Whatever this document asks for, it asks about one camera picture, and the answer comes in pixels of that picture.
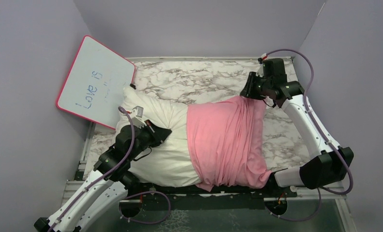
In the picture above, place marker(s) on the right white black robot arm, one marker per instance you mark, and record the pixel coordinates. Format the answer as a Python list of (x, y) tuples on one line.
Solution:
[(329, 161)]

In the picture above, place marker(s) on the black mounting rail base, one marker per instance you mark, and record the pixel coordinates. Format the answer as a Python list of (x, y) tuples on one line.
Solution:
[(195, 198)]

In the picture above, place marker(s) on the pink floral pillowcase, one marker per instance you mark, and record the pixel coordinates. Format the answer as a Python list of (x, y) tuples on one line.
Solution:
[(225, 143)]

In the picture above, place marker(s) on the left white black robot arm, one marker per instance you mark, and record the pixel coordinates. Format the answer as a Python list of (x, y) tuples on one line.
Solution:
[(109, 181)]

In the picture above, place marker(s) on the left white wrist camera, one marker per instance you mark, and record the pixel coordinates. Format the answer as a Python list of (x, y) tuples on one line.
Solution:
[(136, 116)]

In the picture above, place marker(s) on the pink framed whiteboard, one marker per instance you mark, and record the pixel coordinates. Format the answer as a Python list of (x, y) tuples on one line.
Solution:
[(93, 87)]

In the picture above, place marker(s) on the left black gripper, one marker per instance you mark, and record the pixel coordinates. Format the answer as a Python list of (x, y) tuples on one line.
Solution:
[(158, 134)]

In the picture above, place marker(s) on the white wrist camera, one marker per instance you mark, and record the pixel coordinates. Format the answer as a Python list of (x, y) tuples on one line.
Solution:
[(136, 116), (262, 58)]

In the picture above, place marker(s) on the white pillow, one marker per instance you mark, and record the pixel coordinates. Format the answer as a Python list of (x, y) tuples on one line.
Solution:
[(169, 164)]

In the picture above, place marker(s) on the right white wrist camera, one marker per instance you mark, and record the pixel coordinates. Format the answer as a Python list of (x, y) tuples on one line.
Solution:
[(262, 58)]

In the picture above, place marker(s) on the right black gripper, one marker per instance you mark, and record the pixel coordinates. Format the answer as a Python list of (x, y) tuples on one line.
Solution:
[(248, 91)]

